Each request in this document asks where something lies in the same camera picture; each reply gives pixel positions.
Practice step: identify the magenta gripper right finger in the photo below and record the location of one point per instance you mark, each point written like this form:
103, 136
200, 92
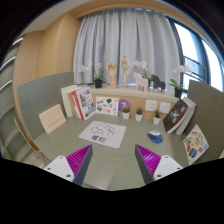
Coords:
154, 167

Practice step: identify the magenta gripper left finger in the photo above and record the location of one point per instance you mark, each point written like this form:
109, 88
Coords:
73, 167

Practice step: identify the white mouse pad with drawing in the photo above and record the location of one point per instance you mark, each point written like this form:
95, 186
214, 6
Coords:
106, 134

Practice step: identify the small potted plant right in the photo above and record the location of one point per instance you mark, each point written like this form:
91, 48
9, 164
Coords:
157, 117

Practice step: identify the small potted plant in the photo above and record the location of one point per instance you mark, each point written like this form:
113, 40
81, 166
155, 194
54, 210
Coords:
157, 117
126, 112
139, 114

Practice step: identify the beige card with red text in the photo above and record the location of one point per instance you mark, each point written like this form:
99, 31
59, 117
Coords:
52, 118

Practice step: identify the small potted plant middle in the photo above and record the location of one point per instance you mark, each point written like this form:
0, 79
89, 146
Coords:
139, 114

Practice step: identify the colourful sticker sheet card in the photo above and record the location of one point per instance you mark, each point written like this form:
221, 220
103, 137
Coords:
195, 144

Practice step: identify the small potted plant left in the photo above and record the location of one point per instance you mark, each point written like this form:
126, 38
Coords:
126, 112

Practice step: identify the red white magazine book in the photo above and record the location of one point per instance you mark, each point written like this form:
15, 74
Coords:
84, 102

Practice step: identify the black book leaning right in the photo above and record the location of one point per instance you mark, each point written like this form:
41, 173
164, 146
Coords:
175, 116

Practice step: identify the white illustrated picture card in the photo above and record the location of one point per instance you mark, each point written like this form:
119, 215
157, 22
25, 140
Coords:
107, 105

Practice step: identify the white books behind black book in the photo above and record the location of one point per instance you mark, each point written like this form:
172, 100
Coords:
189, 114

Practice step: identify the purple round number sign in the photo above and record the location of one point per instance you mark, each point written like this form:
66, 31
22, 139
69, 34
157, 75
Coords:
124, 105

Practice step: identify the white book stack left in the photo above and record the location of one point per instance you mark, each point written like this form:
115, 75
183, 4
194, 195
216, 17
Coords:
68, 101

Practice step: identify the grey desk partition left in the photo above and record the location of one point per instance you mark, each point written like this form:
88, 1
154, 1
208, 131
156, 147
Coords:
39, 95

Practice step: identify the grey desk partition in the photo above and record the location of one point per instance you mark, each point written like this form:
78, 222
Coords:
209, 116
39, 95

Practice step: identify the grey desk partition right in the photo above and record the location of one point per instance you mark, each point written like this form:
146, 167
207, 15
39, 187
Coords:
209, 116

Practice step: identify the black wooden horse figure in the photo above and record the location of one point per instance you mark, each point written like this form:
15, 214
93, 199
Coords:
157, 83

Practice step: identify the pink wooden horse figure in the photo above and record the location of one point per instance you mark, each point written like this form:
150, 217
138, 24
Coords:
140, 81

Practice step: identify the white orchid black pot left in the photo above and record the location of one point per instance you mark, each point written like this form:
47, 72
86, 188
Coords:
98, 76

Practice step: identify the white orchid black pot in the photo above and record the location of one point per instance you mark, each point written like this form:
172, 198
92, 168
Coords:
176, 85
98, 76

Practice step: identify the white orchid middle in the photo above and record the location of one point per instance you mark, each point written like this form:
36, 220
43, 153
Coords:
142, 65

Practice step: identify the white orchid black pot right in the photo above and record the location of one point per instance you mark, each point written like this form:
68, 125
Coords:
176, 85

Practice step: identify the wooden hand model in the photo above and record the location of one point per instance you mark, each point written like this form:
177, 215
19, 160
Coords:
112, 72

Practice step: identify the wooden mannequin figure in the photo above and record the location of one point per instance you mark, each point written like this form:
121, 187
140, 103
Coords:
125, 66

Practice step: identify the grey curtain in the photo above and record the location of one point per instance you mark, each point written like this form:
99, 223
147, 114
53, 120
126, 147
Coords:
126, 33

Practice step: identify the white wall socket left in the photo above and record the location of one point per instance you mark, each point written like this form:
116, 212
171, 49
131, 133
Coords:
150, 105

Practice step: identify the white wall socket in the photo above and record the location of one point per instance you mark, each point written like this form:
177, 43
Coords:
165, 107
150, 105

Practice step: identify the white wall socket right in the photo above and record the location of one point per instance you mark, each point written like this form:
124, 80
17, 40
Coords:
165, 107

